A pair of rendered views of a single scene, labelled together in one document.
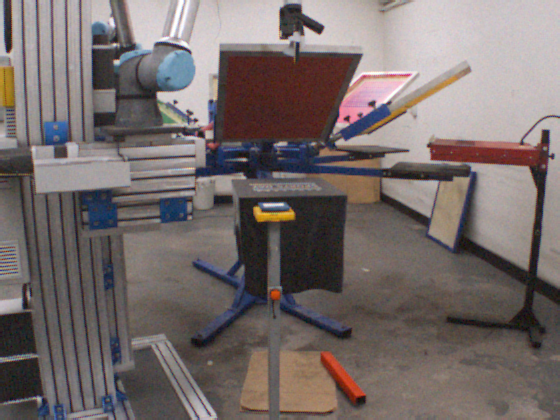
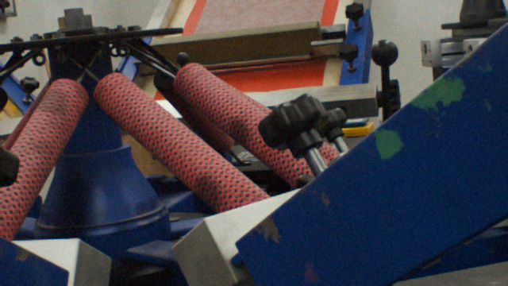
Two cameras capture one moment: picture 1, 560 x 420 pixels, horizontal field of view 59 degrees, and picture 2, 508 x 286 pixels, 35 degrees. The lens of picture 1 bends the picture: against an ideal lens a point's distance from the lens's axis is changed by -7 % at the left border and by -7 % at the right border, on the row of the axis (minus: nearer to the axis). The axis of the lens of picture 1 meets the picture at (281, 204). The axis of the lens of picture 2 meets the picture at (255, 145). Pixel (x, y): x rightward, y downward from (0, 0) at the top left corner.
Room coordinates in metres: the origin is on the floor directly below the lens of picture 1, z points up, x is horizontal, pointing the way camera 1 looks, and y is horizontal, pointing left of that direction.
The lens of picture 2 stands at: (4.39, 0.84, 1.28)
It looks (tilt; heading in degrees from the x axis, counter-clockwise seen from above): 8 degrees down; 205
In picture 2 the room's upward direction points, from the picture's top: 6 degrees counter-clockwise
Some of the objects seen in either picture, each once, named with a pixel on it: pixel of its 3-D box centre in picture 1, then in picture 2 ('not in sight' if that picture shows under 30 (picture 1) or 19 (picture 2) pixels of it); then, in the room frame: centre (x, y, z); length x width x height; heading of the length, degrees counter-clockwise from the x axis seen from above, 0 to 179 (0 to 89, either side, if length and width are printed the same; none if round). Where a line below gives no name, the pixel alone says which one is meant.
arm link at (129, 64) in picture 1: (139, 72); not in sight; (1.65, 0.44, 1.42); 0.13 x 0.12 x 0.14; 53
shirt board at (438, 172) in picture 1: (358, 169); not in sight; (3.21, -0.47, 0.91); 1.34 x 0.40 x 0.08; 69
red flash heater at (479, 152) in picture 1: (485, 151); not in sight; (2.94, -1.17, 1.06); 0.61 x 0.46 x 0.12; 69
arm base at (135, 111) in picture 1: (138, 110); (482, 4); (1.65, 0.45, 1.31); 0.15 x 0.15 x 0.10
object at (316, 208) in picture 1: (293, 246); not in sight; (2.12, -0.05, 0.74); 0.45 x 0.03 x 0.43; 99
